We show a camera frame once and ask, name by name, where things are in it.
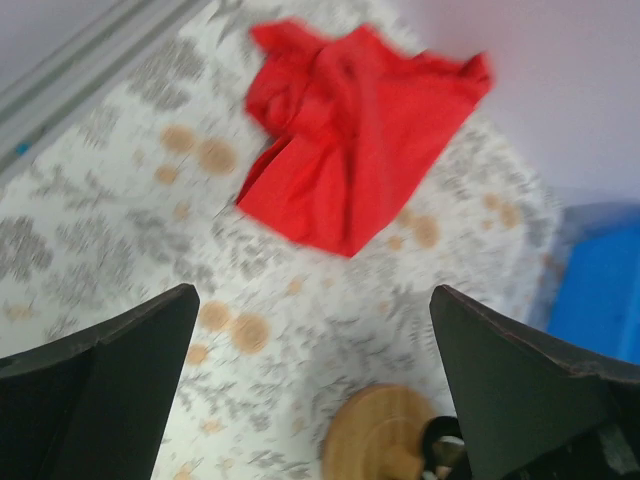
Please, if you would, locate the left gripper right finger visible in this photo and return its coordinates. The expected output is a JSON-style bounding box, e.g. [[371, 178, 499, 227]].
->
[[428, 285, 639, 479]]

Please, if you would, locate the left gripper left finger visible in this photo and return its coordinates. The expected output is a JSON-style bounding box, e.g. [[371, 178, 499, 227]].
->
[[1, 284, 200, 479]]

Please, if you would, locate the blue plastic bin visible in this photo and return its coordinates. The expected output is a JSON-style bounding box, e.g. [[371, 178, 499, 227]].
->
[[547, 202, 639, 364]]

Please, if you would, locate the wooden hat stand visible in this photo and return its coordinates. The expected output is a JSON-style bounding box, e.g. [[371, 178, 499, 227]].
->
[[322, 384, 464, 480]]

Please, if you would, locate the floral table mat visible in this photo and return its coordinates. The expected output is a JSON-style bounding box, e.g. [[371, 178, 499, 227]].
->
[[1, 1, 566, 479]]

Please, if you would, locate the red cloth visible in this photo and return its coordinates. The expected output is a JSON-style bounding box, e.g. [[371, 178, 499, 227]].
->
[[236, 20, 493, 257]]

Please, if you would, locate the left aluminium frame post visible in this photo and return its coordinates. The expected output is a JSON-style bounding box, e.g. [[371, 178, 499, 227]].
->
[[1, 1, 207, 185]]

